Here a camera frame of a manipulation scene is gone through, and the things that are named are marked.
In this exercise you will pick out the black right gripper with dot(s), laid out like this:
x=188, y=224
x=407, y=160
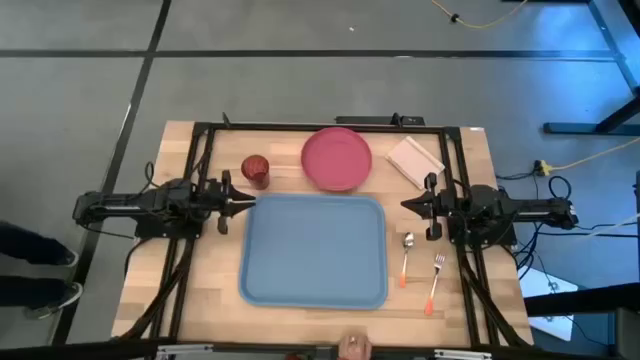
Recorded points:
x=439, y=207

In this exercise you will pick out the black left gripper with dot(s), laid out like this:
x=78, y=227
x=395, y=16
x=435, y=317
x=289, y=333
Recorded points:
x=225, y=210

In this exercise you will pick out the red translucent cup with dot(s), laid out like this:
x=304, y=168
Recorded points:
x=256, y=170

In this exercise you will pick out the blue plastic tray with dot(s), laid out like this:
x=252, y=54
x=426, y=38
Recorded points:
x=315, y=250

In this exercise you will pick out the pink round plate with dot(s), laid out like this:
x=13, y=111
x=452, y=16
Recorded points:
x=336, y=159

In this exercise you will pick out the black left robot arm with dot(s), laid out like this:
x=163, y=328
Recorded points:
x=125, y=202

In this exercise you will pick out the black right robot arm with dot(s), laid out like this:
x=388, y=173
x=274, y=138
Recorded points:
x=530, y=210

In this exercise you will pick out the beige rectangular pad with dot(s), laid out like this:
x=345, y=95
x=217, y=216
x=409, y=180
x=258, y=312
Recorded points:
x=412, y=160

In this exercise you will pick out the white sheet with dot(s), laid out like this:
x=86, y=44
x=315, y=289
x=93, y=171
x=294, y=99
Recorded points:
x=542, y=287

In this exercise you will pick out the person's hand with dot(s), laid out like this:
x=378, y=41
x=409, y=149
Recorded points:
x=354, y=347

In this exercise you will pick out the person's shoe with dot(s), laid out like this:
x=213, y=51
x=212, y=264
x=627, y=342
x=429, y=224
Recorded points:
x=67, y=257
x=62, y=300

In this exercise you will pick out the black metal stand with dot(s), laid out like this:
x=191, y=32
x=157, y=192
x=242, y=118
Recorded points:
x=617, y=117

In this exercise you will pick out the person's leg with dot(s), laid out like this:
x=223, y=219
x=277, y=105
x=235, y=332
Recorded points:
x=25, y=245
x=25, y=291

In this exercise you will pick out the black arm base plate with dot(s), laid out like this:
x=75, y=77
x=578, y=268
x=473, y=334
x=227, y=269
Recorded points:
x=167, y=232
x=480, y=239

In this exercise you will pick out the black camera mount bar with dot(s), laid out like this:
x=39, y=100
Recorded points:
x=375, y=120

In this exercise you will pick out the black aluminium table frame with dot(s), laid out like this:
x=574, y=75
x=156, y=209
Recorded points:
x=325, y=127

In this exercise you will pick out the black rail with silver brackets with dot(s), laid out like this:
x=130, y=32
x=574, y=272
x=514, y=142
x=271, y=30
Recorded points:
x=75, y=350

